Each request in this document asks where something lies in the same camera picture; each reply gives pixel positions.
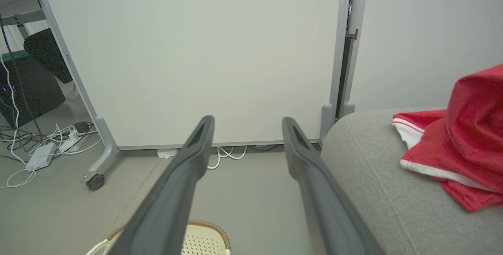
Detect red garment white stripes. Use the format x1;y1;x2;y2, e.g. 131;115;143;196
392;64;503;213

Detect black caster wheel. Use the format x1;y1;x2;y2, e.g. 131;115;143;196
86;173;106;191

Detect white looped cable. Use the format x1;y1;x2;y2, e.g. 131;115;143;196
207;145;248;170

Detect wide white partition panel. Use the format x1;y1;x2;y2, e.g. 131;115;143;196
31;0;352;150

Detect cream perforated laundry basket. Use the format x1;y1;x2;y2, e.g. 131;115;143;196
86;219;231;255

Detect narrow white partition panel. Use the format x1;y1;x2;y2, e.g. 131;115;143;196
348;0;503;112

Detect black office chair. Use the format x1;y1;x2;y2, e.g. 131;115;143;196
24;28;73;84

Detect grey partition leg with caster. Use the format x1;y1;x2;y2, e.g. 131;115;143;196
83;116;120;181

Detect white floor cable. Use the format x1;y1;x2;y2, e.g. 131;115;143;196
0;51;38;189

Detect grey desk top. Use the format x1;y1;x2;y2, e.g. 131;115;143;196
0;0;47;26

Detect grey fabric sofa seat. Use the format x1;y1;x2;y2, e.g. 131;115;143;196
320;108;503;255

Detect black computer case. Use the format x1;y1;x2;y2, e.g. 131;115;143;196
0;51;66;128

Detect white plug adapter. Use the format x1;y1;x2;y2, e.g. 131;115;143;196
58;128;79;153

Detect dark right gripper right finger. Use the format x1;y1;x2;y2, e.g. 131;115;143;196
282;117;384;255

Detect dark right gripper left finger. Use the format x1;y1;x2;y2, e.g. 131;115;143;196
108;115;215;255

